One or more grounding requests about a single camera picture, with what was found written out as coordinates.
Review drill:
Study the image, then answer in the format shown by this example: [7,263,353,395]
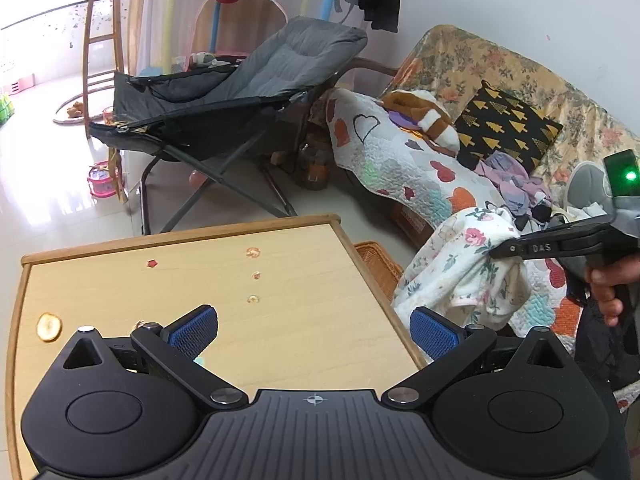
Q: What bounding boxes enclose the yellow fruit slice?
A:
[36,312,63,345]

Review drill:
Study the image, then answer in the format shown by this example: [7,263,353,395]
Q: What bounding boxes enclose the pink low box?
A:
[2,74,36,96]

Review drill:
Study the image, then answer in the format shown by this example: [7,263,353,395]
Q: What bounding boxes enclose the mesh play tent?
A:
[127,0,371,71]

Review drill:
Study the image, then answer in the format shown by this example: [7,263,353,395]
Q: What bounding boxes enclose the person's right hand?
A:
[589,259,640,328]

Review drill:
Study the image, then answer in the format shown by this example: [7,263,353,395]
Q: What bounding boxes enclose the pile of purple clothes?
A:
[474,152,568,231]

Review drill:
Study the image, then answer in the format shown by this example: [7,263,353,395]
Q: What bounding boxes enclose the cardboard box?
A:
[390,200,436,248]

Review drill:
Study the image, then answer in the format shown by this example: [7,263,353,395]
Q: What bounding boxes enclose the brown white plush toy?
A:
[382,89,461,153]

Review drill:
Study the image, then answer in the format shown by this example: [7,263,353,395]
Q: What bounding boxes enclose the pink toy drum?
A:
[87,161,122,197]

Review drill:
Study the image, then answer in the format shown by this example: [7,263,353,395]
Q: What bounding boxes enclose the floral covered sofa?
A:
[345,24,640,211]

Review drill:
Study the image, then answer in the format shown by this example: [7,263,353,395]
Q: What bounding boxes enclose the wicker basket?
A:
[353,241,405,303]

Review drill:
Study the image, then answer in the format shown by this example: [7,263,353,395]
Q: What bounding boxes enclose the white hoop ring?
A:
[52,91,118,126]

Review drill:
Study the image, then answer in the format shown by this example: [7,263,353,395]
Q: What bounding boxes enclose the wooden bar stool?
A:
[80,0,126,123]

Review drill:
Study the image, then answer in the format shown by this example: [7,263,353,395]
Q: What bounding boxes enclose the floral white baby garment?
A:
[391,205,531,333]

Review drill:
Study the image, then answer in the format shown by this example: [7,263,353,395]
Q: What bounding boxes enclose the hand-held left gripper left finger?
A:
[62,305,249,407]

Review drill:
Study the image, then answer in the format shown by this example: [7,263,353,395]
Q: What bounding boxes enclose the grey fabric item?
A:
[565,160,618,221]

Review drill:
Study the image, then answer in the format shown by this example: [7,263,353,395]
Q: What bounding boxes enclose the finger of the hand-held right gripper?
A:
[489,216,616,263]

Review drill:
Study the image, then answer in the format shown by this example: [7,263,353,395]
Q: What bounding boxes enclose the black cushion gold trees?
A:
[456,80,564,173]

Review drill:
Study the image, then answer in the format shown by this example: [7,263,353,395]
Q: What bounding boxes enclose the grey folding recliner chair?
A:
[89,16,368,235]

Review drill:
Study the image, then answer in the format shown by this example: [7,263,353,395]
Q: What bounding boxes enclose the heart patterned quilt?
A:
[325,87,640,413]

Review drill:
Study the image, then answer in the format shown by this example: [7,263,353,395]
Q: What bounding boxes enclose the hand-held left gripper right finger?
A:
[381,306,571,407]

